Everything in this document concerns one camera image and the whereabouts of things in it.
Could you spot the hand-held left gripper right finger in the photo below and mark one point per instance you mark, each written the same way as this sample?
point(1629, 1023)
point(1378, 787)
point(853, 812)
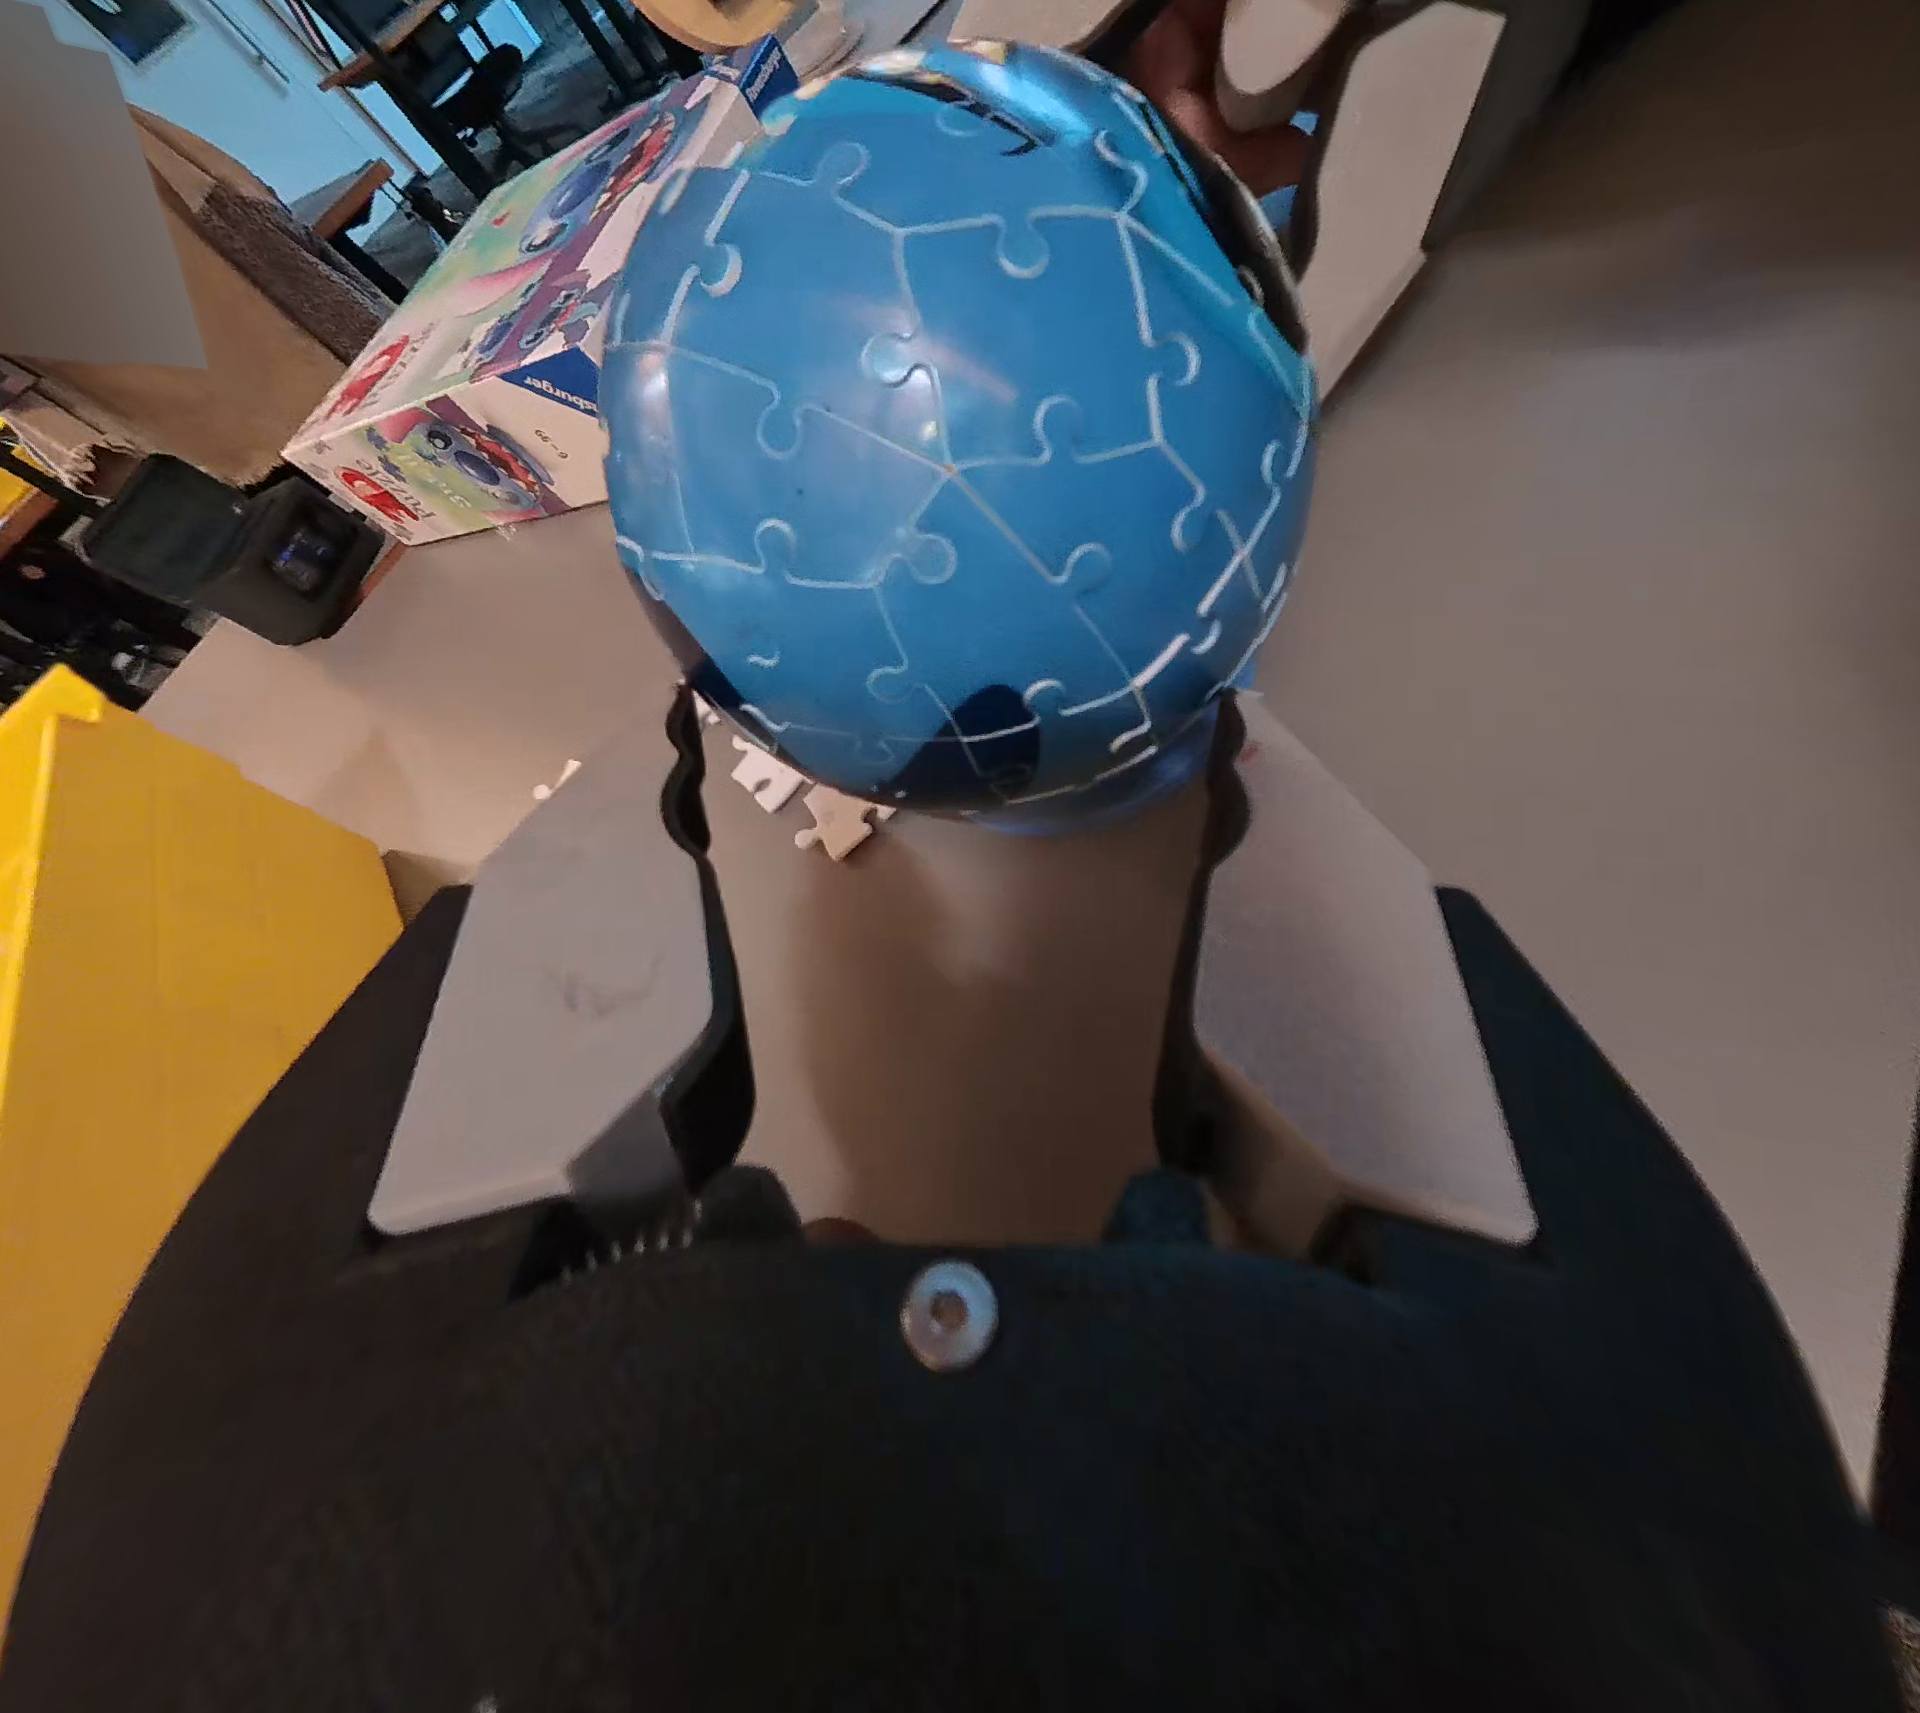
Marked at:
point(1350, 1023)

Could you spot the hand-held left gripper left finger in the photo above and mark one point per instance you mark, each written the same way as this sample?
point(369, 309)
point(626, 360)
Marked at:
point(554, 1023)

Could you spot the blue ball stand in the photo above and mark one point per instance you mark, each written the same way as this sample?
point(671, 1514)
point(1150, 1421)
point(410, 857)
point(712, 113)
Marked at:
point(1080, 812)

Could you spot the blue puzzle ball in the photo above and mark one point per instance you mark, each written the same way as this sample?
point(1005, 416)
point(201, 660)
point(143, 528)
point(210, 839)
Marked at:
point(930, 422)

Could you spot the cartoon printed puzzle box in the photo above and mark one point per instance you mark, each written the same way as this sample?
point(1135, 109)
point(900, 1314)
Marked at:
point(494, 302)

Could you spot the person's right hand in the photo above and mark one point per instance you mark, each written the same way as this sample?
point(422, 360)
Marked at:
point(1185, 49)

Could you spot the yellow plastic bin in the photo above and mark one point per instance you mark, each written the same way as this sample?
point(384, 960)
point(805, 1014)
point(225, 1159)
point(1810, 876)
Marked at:
point(180, 992)

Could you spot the black device with display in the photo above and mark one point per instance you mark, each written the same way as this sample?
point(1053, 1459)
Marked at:
point(254, 542)

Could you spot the black office chair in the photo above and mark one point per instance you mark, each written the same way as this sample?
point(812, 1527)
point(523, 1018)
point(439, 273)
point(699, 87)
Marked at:
point(480, 87)

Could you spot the wooden top desk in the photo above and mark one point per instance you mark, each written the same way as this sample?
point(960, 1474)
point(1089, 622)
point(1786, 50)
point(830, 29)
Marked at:
point(434, 3)

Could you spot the wooden top table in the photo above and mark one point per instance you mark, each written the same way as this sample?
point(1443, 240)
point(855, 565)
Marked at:
point(353, 186)

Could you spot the beige patterned cloth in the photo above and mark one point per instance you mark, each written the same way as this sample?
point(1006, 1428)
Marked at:
point(271, 288)

